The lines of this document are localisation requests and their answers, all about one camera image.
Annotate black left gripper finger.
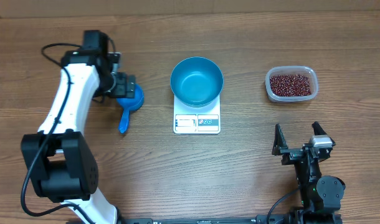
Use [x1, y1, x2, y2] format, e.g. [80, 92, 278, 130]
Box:
[126, 75, 136, 98]
[112, 72, 127, 98]

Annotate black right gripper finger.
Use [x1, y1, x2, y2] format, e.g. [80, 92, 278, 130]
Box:
[272, 123, 288, 156]
[311, 121, 326, 136]

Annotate blue plastic measuring scoop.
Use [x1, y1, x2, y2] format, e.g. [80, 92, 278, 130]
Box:
[116, 84, 145, 134]

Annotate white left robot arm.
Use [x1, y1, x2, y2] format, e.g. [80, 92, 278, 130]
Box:
[20, 49, 144, 223]

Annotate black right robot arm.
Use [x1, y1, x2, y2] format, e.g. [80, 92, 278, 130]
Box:
[266, 121, 346, 224]

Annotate teal metal bowl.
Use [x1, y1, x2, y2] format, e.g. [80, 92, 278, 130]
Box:
[170, 57, 224, 108]

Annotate white digital kitchen scale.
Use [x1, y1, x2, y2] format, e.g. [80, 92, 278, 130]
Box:
[173, 96, 221, 134]

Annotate red beans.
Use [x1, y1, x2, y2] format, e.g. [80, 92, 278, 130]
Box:
[269, 74, 311, 97]

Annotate clear plastic container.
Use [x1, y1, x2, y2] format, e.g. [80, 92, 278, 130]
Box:
[265, 65, 319, 103]

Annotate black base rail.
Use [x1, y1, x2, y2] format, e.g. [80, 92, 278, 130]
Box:
[122, 214, 343, 224]

